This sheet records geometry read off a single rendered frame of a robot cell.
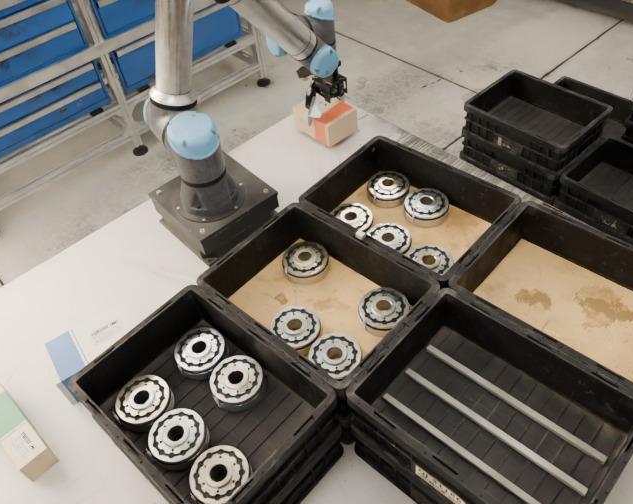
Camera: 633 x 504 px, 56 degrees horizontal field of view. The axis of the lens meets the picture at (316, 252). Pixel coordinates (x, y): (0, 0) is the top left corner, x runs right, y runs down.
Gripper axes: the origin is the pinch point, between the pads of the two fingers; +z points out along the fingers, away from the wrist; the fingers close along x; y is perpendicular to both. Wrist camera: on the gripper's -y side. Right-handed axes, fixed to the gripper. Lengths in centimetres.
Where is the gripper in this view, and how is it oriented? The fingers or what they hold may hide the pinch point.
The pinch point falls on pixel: (324, 114)
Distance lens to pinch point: 187.3
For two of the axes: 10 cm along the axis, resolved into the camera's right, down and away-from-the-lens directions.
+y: 6.7, 5.0, -5.5
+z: 1.0, 6.7, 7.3
